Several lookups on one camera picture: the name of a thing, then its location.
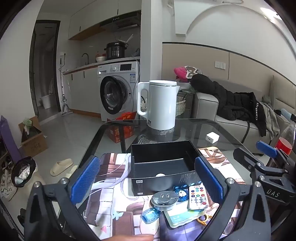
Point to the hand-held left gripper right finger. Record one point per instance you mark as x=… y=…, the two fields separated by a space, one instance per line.
x=208 y=180

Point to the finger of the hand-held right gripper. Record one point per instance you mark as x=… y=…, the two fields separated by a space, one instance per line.
x=245 y=157
x=266 y=148

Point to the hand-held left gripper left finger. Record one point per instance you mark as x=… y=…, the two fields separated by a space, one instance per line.
x=84 y=179

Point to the green white plastic case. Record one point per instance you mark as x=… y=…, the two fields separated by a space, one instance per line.
x=180 y=219

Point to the black cardboard box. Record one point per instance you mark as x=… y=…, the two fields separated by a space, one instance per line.
x=161 y=166

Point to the person's left hand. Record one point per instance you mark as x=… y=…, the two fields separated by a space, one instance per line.
x=131 y=238

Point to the beige slipper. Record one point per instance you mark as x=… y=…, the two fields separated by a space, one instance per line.
x=71 y=171
x=60 y=166

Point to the white remote control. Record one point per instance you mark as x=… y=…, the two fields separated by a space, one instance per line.
x=196 y=197

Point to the plastic bottle red label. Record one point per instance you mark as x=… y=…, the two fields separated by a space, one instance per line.
x=285 y=143

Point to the blue cartoon badge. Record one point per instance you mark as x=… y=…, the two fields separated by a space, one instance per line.
x=182 y=194

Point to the grey garment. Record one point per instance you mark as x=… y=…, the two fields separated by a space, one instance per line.
x=272 y=120

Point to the white charger cube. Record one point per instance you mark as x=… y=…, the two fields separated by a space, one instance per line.
x=212 y=137

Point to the printed cartoon mat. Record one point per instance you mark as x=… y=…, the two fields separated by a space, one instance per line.
x=115 y=208

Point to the round silver travel adapter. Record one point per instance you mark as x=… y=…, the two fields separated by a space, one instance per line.
x=164 y=200

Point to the black puffer jacket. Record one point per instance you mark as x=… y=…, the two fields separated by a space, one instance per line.
x=226 y=102

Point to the brown cardboard box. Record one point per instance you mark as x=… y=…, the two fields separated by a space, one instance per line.
x=34 y=144

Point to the red cardboard box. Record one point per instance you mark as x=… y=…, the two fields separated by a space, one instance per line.
x=122 y=132

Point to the black trash bag bin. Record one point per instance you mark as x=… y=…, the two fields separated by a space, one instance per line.
x=23 y=171

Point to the grey sofa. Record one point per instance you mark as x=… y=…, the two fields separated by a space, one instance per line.
x=205 y=104

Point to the clear blue plastic piece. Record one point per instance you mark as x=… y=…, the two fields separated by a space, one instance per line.
x=150 y=215

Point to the pile of shoes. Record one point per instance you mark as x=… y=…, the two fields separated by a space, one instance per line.
x=7 y=183

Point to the wicker basket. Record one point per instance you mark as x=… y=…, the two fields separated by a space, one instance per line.
x=181 y=106

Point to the purple flat box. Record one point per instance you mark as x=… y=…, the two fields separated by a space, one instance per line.
x=9 y=139

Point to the white bucket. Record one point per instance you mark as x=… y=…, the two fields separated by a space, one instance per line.
x=46 y=102

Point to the white electric kettle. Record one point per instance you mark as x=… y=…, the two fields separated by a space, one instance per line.
x=161 y=104

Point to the mop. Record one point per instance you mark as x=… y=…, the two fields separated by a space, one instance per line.
x=63 y=92

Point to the white kitchen counter cabinets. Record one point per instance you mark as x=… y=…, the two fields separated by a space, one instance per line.
x=81 y=88

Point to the white washing machine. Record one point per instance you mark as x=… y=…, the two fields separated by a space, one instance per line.
x=118 y=92

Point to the patterned cushion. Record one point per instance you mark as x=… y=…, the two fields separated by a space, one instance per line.
x=193 y=70

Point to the pink cloth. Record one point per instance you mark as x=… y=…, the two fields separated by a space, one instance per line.
x=180 y=73

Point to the white bowl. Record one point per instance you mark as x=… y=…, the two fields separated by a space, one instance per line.
x=101 y=59

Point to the kitchen faucet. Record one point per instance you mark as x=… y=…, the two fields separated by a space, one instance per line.
x=86 y=56

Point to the black pressure cooker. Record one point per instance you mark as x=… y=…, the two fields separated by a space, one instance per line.
x=115 y=51

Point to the white upper cabinets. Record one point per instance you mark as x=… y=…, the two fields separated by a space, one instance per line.
x=92 y=18

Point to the range hood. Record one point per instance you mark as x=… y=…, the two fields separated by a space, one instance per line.
x=122 y=22

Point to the white wall switch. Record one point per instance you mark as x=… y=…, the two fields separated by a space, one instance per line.
x=219 y=64

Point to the dark door frame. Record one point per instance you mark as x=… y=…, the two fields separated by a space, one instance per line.
x=33 y=69

